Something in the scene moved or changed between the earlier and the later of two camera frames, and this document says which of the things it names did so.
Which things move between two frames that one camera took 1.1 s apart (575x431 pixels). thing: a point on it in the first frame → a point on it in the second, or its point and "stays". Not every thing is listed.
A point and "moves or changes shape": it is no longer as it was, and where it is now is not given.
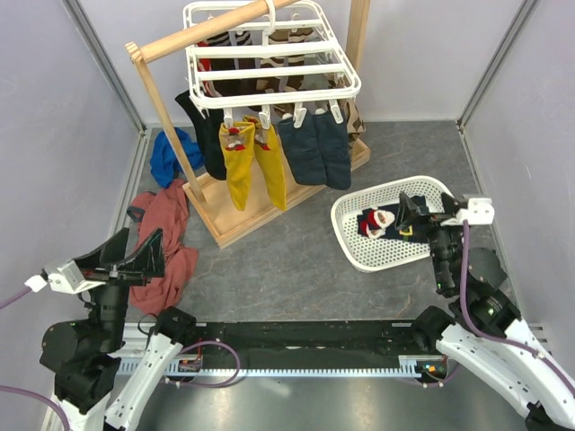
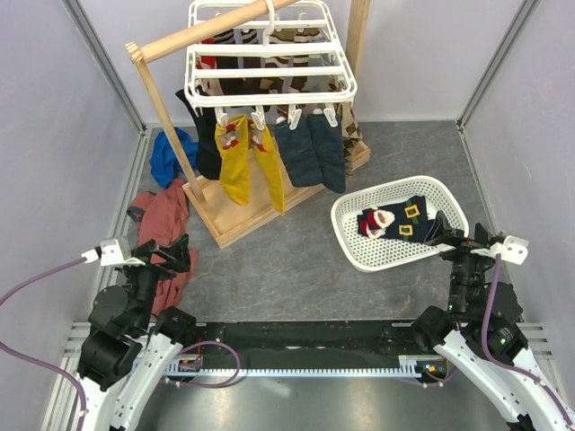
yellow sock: x=237 y=145 moves or changes shape
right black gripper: x=407 y=211 → x=441 y=231
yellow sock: x=268 y=153 moves or changes shape
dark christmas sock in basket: x=380 y=223 stays
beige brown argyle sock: x=349 y=108 → x=350 y=135
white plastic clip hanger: x=287 y=57 moves or changes shape
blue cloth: x=163 y=160 stays
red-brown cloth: x=165 y=211 stays
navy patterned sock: x=304 y=151 moves or changes shape
